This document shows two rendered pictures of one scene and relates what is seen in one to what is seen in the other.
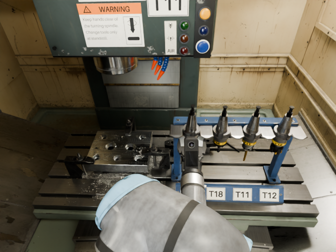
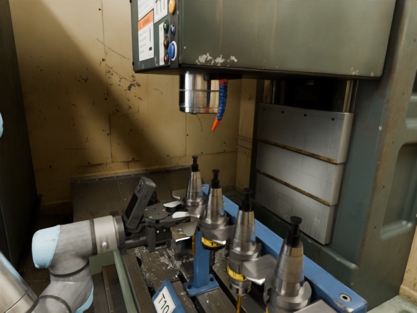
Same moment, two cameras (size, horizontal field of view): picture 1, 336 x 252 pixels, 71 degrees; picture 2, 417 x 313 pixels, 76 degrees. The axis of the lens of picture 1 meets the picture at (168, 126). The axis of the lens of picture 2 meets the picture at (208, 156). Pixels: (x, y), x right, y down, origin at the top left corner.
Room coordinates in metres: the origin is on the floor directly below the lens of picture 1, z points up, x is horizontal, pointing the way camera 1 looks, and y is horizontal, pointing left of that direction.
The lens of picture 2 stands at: (0.37, -0.63, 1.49)
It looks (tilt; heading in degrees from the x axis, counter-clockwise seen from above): 15 degrees down; 59
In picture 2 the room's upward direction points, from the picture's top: 2 degrees clockwise
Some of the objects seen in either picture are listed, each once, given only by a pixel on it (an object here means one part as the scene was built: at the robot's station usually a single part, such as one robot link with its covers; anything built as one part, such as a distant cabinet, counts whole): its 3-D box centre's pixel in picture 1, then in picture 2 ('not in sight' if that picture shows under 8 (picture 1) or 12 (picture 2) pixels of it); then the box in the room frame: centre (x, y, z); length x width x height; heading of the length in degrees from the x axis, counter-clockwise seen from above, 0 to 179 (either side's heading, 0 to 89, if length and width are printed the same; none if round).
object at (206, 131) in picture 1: (206, 131); (202, 211); (0.65, -0.14, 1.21); 0.07 x 0.05 x 0.01; 176
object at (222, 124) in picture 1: (222, 122); (214, 202); (0.65, -0.20, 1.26); 0.04 x 0.04 x 0.07
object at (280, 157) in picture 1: (280, 153); not in sight; (0.68, -0.47, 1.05); 0.10 x 0.05 x 0.30; 176
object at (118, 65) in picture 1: (114, 50); (202, 94); (0.83, 0.18, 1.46); 0.16 x 0.16 x 0.12
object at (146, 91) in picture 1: (140, 71); (291, 166); (1.27, 0.15, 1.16); 0.48 x 0.05 x 0.51; 86
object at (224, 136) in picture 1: (221, 132); (213, 222); (0.65, -0.20, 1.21); 0.06 x 0.06 x 0.03
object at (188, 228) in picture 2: (199, 143); (190, 224); (0.63, -0.12, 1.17); 0.09 x 0.03 x 0.06; 163
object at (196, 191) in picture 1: (193, 206); (66, 244); (0.37, -0.07, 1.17); 0.11 x 0.08 x 0.09; 176
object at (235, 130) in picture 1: (236, 132); (227, 235); (0.64, -0.25, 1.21); 0.07 x 0.05 x 0.01; 176
